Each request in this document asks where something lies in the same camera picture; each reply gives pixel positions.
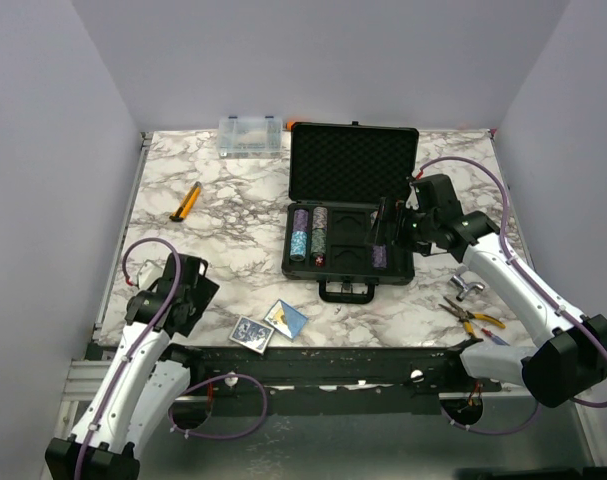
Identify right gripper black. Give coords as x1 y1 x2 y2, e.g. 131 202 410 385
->
365 196 438 255

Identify purple 500 chip stack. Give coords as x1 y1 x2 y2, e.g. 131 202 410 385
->
372 245 387 269

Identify ace of spades card deck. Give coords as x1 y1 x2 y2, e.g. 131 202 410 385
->
263 300 308 340

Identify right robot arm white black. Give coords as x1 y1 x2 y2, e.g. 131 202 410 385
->
367 174 607 408

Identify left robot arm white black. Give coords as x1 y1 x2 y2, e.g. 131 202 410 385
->
45 254 219 479

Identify black poker set case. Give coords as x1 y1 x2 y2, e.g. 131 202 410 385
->
281 122 419 305

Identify blue back card deck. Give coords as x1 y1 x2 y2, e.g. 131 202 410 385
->
229 316 275 354

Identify dark green chip stack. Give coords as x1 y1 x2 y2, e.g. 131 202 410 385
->
310 228 327 258

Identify purple chip stack back left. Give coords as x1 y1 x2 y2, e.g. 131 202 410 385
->
293 209 309 232

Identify yellow black utility knife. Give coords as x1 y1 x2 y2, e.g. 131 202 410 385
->
169 182 202 223

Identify light blue chip stack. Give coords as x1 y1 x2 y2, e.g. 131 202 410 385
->
289 231 308 262

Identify silver metal clamp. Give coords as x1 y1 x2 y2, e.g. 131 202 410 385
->
449 266 486 302

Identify clear plastic organizer box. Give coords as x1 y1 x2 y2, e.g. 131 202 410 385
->
217 116 284 158

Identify red blue screwdriver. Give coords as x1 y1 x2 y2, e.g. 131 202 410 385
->
481 328 509 346

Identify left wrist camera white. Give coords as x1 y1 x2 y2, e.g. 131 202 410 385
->
135 260 163 290

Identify yellow handled pliers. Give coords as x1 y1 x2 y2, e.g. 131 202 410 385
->
440 296 506 339

